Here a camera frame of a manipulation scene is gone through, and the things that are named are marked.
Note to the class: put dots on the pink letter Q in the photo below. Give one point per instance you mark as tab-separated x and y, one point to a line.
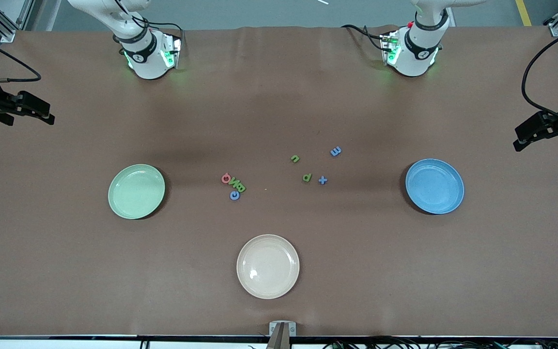
223	178

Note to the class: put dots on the blue small letter m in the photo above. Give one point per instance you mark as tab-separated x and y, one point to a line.
335	151

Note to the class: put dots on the green capital letter B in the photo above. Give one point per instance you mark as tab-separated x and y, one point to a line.
240	187

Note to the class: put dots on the blue small letter t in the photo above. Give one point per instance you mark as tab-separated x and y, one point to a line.
323	180

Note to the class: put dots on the green small letter p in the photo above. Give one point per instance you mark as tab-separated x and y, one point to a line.
304	179

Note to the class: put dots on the blue plate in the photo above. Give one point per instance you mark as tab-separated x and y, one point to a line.
434	189

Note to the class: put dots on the light green plate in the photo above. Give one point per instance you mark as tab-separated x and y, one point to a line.
136	194

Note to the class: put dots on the silver base connector block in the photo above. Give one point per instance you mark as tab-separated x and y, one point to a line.
389	48
172	51

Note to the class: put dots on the brown table cover mat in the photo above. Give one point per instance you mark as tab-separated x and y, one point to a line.
279	97

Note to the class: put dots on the beige plate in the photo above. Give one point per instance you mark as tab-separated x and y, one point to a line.
268	266

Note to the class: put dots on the metal camera post bracket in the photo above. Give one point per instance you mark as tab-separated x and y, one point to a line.
283	334

